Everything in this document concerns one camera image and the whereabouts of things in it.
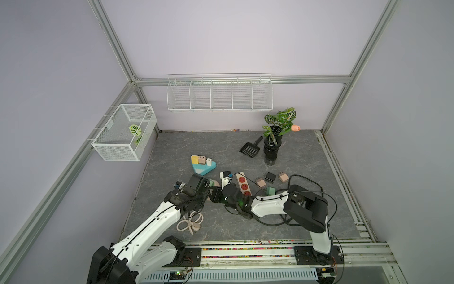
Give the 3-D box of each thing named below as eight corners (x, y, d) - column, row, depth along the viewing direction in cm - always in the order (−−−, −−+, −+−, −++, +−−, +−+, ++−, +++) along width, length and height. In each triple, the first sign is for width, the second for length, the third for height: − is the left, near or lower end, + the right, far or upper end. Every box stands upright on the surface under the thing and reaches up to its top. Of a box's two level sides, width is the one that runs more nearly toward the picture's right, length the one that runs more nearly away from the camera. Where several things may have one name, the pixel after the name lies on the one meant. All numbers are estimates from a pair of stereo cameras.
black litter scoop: (239, 151, 113) (239, 149, 111) (256, 135, 122) (256, 133, 120) (252, 159, 109) (252, 157, 107) (268, 142, 118) (268, 140, 116)
